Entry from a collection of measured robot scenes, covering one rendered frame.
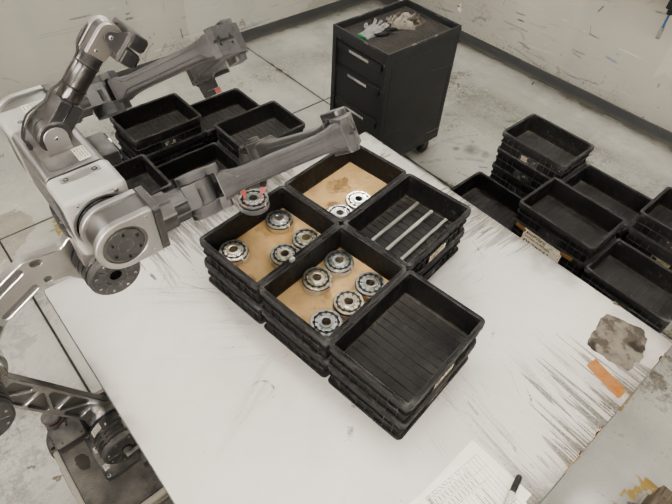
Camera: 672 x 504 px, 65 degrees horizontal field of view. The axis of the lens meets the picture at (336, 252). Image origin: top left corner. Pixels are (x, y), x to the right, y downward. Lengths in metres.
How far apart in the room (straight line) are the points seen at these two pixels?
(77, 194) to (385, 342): 0.99
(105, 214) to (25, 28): 3.23
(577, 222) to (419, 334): 1.33
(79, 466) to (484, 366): 1.51
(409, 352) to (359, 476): 0.39
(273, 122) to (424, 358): 1.86
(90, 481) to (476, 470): 1.36
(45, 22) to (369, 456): 3.57
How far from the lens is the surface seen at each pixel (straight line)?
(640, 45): 4.51
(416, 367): 1.65
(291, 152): 1.20
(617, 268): 2.85
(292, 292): 1.77
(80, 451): 2.31
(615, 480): 2.68
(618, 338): 2.11
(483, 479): 1.69
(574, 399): 1.91
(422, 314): 1.76
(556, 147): 3.26
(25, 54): 4.34
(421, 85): 3.31
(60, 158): 1.26
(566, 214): 2.83
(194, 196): 1.17
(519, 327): 1.99
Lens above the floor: 2.24
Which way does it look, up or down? 48 degrees down
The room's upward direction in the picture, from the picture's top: 4 degrees clockwise
